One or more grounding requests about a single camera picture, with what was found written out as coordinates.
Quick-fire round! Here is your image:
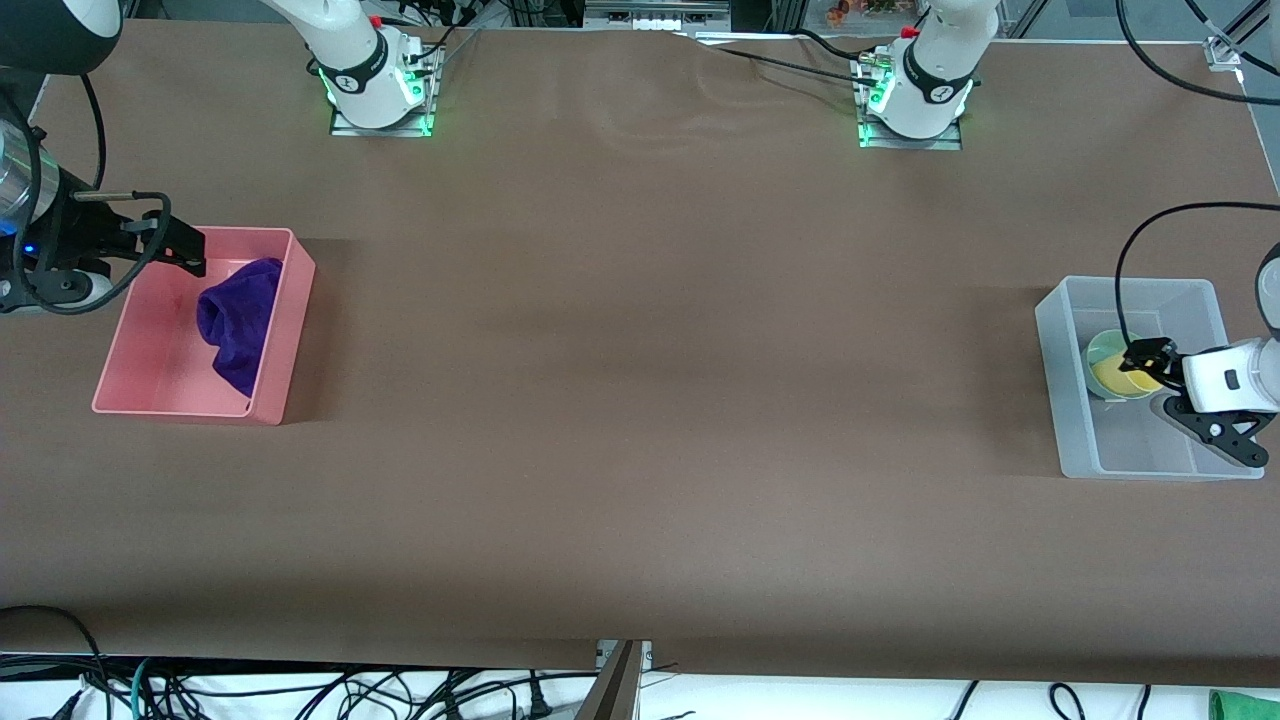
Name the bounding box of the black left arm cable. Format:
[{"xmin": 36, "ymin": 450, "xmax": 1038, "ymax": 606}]
[{"xmin": 1114, "ymin": 0, "xmax": 1280, "ymax": 348}]

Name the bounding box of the purple cloth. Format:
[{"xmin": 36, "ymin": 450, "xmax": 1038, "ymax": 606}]
[{"xmin": 196, "ymin": 257, "xmax": 285, "ymax": 399}]

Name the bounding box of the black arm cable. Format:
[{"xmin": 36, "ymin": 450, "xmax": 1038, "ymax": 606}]
[
  {"xmin": 0, "ymin": 75, "xmax": 173, "ymax": 316},
  {"xmin": 1114, "ymin": 0, "xmax": 1280, "ymax": 348}
]

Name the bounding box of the teal floor cable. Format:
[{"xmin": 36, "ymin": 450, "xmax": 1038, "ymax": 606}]
[{"xmin": 127, "ymin": 658, "xmax": 157, "ymax": 720}]

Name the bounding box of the silver metal frame rail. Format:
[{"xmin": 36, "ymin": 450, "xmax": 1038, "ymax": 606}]
[{"xmin": 584, "ymin": 0, "xmax": 732, "ymax": 31}]

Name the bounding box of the thick black floor cable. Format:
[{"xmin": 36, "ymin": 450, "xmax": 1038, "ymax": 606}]
[{"xmin": 0, "ymin": 604, "xmax": 107, "ymax": 720}]

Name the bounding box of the yellow cup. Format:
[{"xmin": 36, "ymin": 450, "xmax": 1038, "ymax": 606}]
[{"xmin": 1090, "ymin": 350, "xmax": 1166, "ymax": 399}]

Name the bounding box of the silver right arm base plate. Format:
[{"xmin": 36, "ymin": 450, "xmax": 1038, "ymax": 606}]
[{"xmin": 330, "ymin": 45, "xmax": 438, "ymax": 138}]

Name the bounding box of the black cable on table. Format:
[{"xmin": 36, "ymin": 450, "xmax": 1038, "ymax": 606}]
[{"xmin": 690, "ymin": 28, "xmax": 883, "ymax": 89}]

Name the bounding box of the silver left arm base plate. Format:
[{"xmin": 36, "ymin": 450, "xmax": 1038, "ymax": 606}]
[{"xmin": 858, "ymin": 55, "xmax": 964, "ymax": 151}]

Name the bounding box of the pink plastic bin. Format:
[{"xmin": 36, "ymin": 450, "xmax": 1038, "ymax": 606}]
[{"xmin": 91, "ymin": 226, "xmax": 317, "ymax": 427}]

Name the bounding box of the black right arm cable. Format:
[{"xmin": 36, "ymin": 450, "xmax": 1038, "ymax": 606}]
[{"xmin": 0, "ymin": 75, "xmax": 173, "ymax": 316}]

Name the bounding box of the green fabric piece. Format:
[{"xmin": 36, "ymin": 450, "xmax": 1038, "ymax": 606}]
[{"xmin": 1209, "ymin": 689, "xmax": 1280, "ymax": 720}]

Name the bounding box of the clear plastic divided bin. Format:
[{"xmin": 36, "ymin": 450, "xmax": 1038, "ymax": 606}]
[{"xmin": 1034, "ymin": 276, "xmax": 1266, "ymax": 482}]

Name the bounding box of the pale green bowl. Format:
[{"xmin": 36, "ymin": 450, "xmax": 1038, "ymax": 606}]
[{"xmin": 1085, "ymin": 329, "xmax": 1166, "ymax": 402}]

